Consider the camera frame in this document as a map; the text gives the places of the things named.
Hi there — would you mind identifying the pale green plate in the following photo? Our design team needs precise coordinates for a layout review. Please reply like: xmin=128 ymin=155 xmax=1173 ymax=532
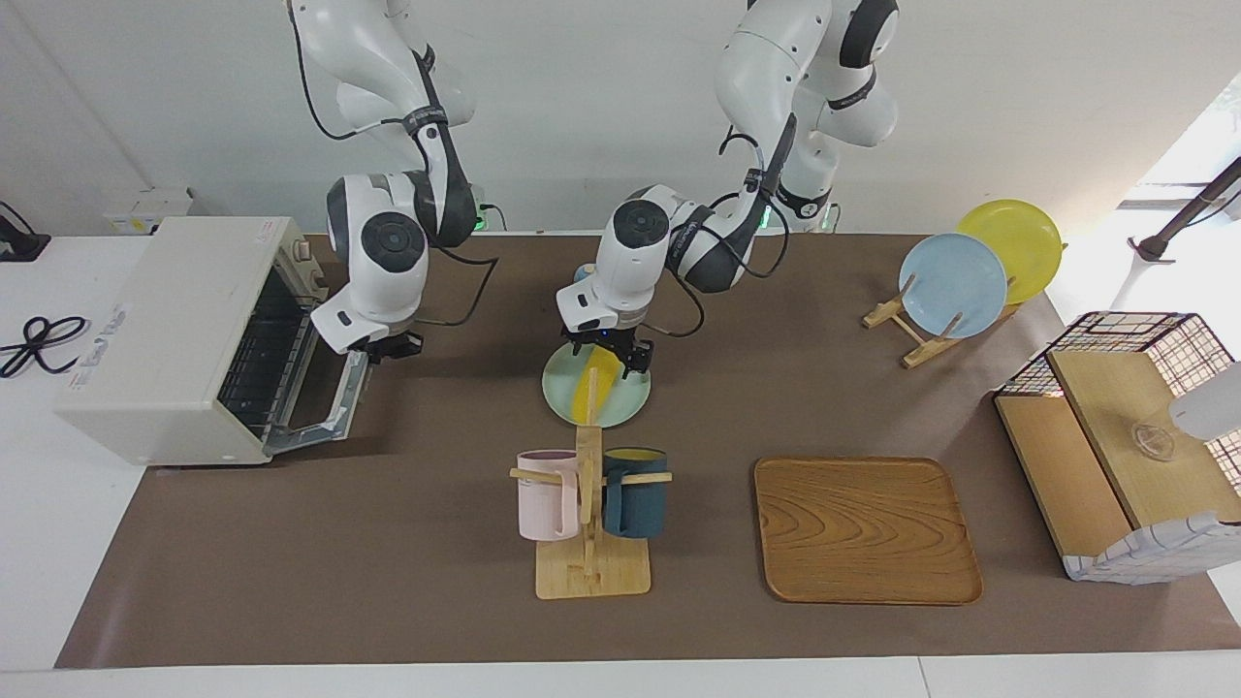
xmin=541 ymin=341 xmax=652 ymax=430

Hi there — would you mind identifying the yellow corn cob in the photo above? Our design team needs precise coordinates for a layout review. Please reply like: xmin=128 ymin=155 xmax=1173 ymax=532
xmin=572 ymin=347 xmax=622 ymax=427

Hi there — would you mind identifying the glass oven door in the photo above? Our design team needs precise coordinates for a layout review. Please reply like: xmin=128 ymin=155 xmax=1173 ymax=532
xmin=264 ymin=341 xmax=373 ymax=458

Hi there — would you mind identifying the white toaster oven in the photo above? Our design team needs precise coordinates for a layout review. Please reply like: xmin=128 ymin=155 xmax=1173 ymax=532
xmin=55 ymin=216 xmax=373 ymax=467

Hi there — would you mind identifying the dark blue mug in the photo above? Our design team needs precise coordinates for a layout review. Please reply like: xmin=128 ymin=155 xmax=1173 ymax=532
xmin=602 ymin=447 xmax=670 ymax=541

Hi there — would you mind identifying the pink mug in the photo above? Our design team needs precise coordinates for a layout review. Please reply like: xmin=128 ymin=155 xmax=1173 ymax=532
xmin=516 ymin=449 xmax=582 ymax=543

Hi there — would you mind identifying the wooden mug tree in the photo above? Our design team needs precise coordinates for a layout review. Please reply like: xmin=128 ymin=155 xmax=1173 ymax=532
xmin=510 ymin=366 xmax=673 ymax=600

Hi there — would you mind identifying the brown table mat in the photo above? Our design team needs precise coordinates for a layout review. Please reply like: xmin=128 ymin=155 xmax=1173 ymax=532
xmin=55 ymin=233 xmax=1241 ymax=670

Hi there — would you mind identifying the wooden serving tray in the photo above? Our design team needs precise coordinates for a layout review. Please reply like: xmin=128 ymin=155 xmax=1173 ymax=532
xmin=753 ymin=457 xmax=984 ymax=607

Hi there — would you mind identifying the wooden plate rack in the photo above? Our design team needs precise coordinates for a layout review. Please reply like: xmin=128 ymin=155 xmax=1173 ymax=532
xmin=863 ymin=274 xmax=1021 ymax=370

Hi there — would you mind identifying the light blue plate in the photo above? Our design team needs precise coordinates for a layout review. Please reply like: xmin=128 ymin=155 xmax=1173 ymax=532
xmin=898 ymin=233 xmax=1010 ymax=340

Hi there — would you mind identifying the black clamp base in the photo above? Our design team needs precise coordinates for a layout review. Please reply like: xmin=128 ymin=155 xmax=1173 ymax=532
xmin=0 ymin=201 xmax=52 ymax=264

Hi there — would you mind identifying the yellow plate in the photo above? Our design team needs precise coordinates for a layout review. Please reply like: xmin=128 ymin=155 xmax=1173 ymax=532
xmin=957 ymin=199 xmax=1066 ymax=307

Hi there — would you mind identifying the small clear glass dish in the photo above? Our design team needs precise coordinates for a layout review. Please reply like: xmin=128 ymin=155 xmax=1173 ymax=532
xmin=1130 ymin=424 xmax=1177 ymax=462

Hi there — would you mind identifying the black stand pole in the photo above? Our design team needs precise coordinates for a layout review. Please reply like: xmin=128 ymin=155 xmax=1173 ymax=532
xmin=1130 ymin=155 xmax=1241 ymax=264

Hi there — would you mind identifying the white rounded blurred object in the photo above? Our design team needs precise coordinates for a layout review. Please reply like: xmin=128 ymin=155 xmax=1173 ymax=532
xmin=1168 ymin=361 xmax=1241 ymax=443

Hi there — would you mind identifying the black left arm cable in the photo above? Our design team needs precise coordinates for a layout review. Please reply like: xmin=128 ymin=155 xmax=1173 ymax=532
xmin=646 ymin=131 xmax=793 ymax=340

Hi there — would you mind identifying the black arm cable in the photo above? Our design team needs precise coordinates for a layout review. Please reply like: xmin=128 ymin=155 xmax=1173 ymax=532
xmin=646 ymin=131 xmax=793 ymax=340
xmin=289 ymin=0 xmax=501 ymax=327

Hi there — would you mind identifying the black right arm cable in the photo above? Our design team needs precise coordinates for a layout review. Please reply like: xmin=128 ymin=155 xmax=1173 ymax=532
xmin=289 ymin=0 xmax=501 ymax=327

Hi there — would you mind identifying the wire oven rack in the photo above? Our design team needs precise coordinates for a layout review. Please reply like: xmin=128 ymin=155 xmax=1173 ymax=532
xmin=217 ymin=267 xmax=322 ymax=439

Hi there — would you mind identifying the white wall socket box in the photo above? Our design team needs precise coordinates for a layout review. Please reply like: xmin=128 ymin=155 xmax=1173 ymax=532
xmin=103 ymin=187 xmax=195 ymax=238

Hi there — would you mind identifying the coiled black cable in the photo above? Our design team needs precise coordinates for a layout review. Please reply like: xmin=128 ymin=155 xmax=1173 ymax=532
xmin=0 ymin=315 xmax=91 ymax=380

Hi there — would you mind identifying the wire basket wooden shelf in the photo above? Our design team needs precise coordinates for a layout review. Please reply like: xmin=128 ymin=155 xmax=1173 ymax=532
xmin=994 ymin=311 xmax=1241 ymax=586

